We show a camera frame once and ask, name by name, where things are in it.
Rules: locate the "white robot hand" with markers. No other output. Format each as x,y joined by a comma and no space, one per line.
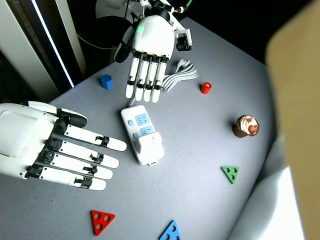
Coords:
155,37
22,135

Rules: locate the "white power strip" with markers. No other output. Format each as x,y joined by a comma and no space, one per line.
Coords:
130,115

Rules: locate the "white plug adapter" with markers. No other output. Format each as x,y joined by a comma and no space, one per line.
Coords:
150,147

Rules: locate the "blue cube block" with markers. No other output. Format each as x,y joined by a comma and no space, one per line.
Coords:
107,82

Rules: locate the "red cylinder with white cross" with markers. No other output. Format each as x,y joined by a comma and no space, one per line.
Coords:
205,88

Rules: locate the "red triangle block with holes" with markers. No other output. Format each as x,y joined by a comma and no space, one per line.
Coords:
96,222

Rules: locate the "grey table cloth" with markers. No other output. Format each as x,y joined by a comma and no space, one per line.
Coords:
187,150

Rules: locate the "toy chocolate cupcake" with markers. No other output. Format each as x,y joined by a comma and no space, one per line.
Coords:
246,127

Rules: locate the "tan blurred board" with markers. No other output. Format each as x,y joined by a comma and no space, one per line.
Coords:
300,75

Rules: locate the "green triangle block with holes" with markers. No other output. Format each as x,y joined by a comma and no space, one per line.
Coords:
231,175

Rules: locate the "blue triangle block with holes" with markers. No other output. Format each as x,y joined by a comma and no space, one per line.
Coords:
168,234

